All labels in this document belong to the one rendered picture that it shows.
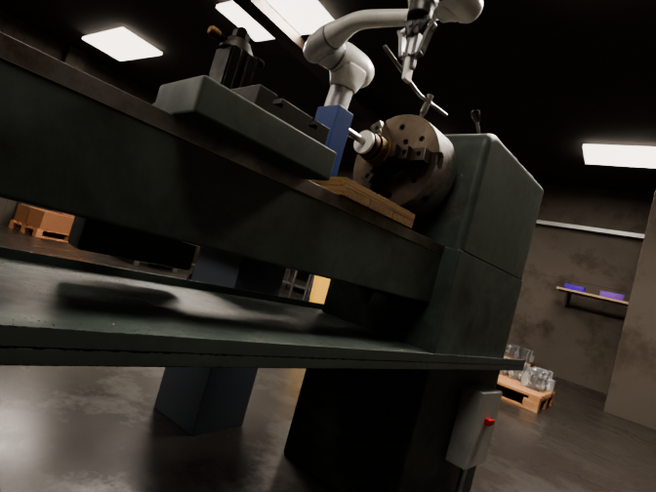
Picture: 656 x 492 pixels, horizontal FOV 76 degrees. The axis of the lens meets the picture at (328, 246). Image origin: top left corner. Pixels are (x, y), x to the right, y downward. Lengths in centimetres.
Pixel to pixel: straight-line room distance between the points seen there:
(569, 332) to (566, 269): 100
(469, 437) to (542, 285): 642
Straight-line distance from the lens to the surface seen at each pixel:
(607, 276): 785
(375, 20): 169
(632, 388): 569
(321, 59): 187
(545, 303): 786
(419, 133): 135
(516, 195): 167
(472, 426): 159
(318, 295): 459
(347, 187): 93
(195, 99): 66
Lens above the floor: 70
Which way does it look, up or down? 3 degrees up
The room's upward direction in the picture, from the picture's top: 15 degrees clockwise
